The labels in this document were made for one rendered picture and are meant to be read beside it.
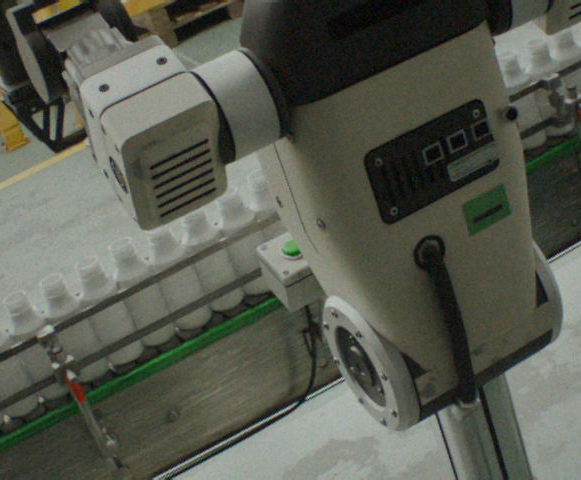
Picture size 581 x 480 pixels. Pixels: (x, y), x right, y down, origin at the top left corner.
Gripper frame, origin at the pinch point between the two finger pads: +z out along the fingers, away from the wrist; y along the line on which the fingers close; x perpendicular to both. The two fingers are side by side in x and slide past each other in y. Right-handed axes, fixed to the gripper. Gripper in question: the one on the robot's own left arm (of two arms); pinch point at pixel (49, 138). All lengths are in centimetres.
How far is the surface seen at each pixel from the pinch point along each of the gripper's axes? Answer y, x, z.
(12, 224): -385, 31, 142
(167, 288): -12.4, 10.0, 32.1
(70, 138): -451, 82, 138
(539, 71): -12, 80, 27
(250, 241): -11.3, 24.0, 30.8
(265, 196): -13.3, 29.1, 26.3
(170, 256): -11.8, 12.0, 27.5
